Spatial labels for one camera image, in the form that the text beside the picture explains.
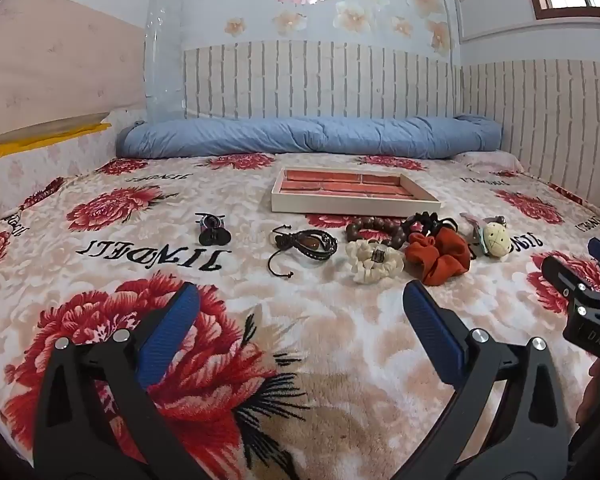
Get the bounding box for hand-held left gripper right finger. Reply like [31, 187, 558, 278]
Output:
[402, 280, 581, 480]

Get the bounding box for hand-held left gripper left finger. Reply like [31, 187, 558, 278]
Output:
[32, 282, 201, 480]

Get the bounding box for orange scrunchie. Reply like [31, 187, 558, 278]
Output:
[405, 226, 473, 287]

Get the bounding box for cream scrunchie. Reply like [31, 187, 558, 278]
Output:
[345, 239, 405, 285]

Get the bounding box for rainbow rhinestone hair claw clip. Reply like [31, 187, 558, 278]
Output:
[195, 212, 232, 247]

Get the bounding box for pink ribbed hair band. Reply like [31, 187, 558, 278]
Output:
[460, 212, 508, 246]

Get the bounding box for black hair claw clip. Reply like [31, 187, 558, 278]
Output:
[401, 211, 460, 237]

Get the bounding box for black cord bracelet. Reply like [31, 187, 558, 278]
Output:
[266, 226, 339, 281]

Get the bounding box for white tray with brick-pattern lining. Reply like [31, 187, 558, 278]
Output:
[271, 167, 442, 218]

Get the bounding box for person's right hand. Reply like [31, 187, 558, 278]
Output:
[576, 360, 600, 426]

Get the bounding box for red floral blanket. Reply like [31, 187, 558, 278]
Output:
[0, 152, 600, 480]

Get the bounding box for pink floral pillow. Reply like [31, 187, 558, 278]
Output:
[455, 150, 526, 175]

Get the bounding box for yellow tape strip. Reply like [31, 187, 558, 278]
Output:
[0, 120, 112, 161]

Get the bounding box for blue rolled quilt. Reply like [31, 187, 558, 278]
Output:
[116, 115, 503, 161]

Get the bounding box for clear plastic sheet roll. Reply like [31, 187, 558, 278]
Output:
[144, 0, 186, 123]

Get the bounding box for pale wooden headboard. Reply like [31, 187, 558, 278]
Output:
[0, 0, 148, 151]

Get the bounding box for group of peach flower stickers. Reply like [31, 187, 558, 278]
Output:
[224, 0, 453, 56]

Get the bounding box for brown wooden bead bracelet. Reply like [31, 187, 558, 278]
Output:
[345, 216, 412, 250]

